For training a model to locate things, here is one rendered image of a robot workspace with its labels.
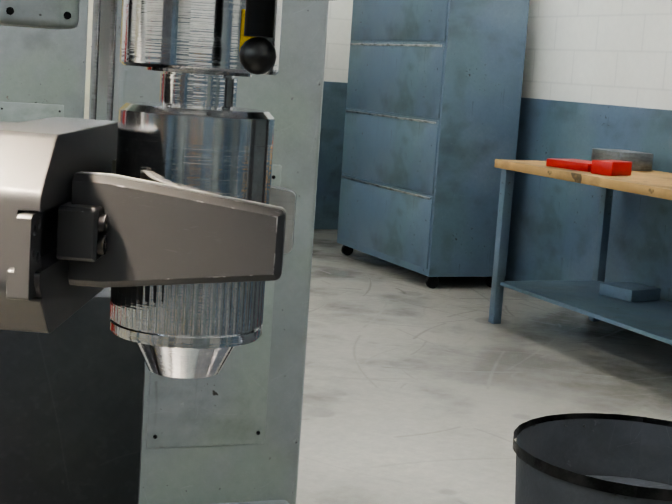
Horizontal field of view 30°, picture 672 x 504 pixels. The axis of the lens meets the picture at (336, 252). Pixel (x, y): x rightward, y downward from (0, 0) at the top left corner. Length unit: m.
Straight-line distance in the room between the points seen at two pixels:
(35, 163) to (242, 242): 0.06
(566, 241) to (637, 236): 0.68
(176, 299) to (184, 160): 0.04
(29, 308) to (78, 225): 0.03
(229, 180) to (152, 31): 0.05
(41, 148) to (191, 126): 0.04
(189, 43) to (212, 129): 0.02
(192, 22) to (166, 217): 0.06
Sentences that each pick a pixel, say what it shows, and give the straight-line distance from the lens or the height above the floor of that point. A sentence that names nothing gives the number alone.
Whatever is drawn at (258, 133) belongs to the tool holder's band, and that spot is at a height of 1.26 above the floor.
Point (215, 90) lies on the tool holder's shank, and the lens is 0.37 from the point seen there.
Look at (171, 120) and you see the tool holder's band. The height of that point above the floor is 1.27.
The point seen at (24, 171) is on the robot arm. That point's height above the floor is 1.25.
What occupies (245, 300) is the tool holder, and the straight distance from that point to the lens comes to 0.37.
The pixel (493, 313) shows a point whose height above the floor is 0.06.
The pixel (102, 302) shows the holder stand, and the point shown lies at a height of 1.14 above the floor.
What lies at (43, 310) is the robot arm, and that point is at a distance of 0.34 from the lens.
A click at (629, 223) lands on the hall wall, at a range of 7.12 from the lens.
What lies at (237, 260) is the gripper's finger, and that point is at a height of 1.23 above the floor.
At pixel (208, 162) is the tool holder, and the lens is 0.36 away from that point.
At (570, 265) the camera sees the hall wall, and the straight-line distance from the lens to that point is 7.57.
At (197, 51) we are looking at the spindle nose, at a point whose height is 1.29.
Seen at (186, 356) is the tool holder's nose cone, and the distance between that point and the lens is 0.38.
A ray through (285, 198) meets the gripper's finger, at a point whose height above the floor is 1.24.
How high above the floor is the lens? 1.28
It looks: 8 degrees down
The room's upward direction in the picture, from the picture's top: 4 degrees clockwise
